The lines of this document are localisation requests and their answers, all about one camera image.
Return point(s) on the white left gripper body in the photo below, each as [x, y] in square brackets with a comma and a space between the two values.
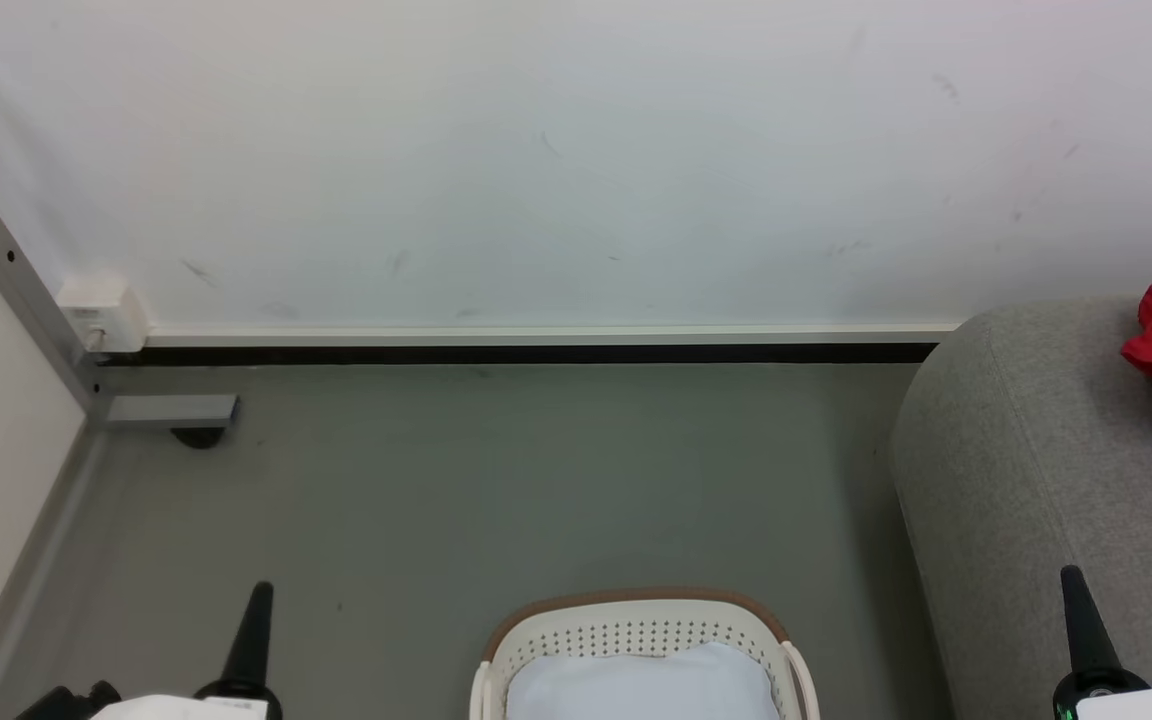
[176, 710]

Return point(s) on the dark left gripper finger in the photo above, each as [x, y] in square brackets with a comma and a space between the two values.
[256, 650]

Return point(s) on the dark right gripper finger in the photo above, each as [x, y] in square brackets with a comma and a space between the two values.
[1086, 640]

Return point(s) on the white laundry basket brown rim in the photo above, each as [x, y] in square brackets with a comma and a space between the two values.
[636, 625]

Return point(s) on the grey fabric sofa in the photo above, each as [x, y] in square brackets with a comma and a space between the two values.
[1036, 480]

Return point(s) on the white black skirting board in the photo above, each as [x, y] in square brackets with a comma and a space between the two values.
[536, 345]

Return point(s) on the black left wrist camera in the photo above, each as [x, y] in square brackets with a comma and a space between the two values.
[66, 705]

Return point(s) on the black round frame foot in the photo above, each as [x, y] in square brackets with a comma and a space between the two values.
[198, 437]

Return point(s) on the white wall socket box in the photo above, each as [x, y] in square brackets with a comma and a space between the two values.
[104, 310]

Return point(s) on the grey metal frame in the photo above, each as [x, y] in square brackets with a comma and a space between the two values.
[31, 300]

